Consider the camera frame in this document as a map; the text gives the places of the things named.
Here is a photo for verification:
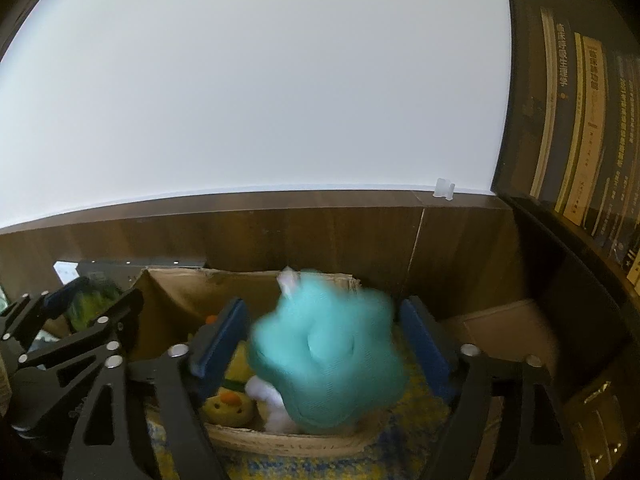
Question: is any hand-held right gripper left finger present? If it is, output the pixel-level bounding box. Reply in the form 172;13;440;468
65;297;251;480

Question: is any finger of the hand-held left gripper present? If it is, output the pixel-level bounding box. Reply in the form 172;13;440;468
9;287;146;433
0;280;96;358

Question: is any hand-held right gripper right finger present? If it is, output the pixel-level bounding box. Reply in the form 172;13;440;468
399;296;586;480

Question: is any green toy with black band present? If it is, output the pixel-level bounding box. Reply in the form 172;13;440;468
67;277;126;333

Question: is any brown cardboard box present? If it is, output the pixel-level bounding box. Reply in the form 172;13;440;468
125;267;556;458

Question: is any teal plush toy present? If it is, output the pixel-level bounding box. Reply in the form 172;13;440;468
247;280;408;428

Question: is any yellow plush toy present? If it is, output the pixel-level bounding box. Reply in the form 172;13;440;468
187;312;253;386

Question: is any yellow duck plush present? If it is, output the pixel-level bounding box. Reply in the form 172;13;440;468
202;390;256;426

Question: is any yellow and blue woven mat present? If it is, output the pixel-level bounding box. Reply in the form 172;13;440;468
145;325;501;480

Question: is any row of dark books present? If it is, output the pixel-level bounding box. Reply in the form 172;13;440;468
525;0;640;291

